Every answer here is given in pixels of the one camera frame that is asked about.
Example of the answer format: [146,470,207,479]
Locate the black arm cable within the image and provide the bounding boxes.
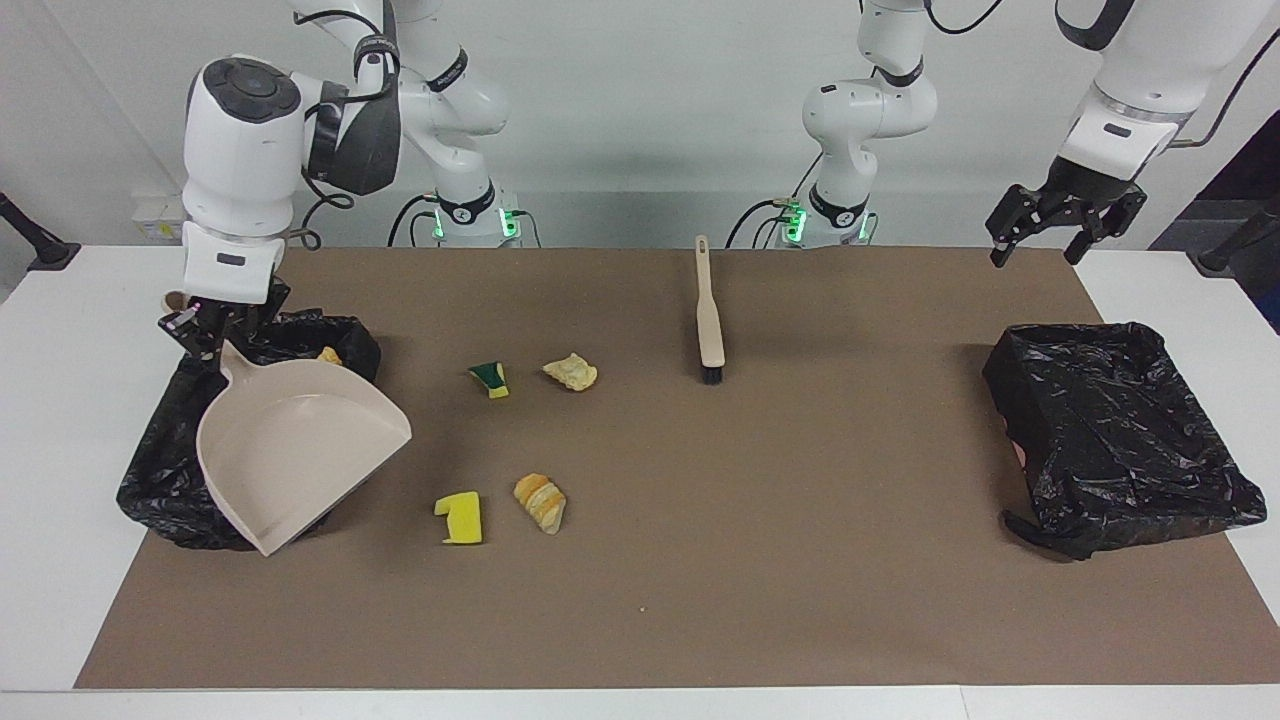
[290,0,401,253]
[925,0,1280,151]

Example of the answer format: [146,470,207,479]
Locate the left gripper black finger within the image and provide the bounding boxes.
[1064,192,1148,266]
[987,187,1049,268]

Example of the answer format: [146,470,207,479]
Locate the black bag lined bin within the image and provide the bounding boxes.
[982,321,1268,561]
[116,311,382,551]

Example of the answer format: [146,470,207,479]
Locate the pale crumpled bread piece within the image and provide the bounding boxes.
[542,352,599,392]

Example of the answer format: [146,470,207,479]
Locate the striped croissant bread piece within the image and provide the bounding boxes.
[513,473,568,535]

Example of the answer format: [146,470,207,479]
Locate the beige plastic dustpan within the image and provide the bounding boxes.
[163,290,413,557]

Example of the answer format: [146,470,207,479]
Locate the white wall socket boxes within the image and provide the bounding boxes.
[132,193,191,241]

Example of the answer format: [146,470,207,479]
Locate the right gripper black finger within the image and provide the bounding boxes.
[158,303,224,362]
[240,282,292,342]

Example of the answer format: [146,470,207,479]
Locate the dark furniture panel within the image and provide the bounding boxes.
[1148,108,1280,333]

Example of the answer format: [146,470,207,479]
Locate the black base cables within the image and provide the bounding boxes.
[725,195,801,249]

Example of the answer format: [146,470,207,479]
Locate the brown table mat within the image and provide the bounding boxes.
[75,247,1280,691]

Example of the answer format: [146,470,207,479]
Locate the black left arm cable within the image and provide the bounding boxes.
[925,0,1280,151]

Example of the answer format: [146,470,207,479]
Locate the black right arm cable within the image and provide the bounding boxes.
[290,0,401,253]

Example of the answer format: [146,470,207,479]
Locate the notched yellow sponge piece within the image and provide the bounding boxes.
[434,490,484,546]

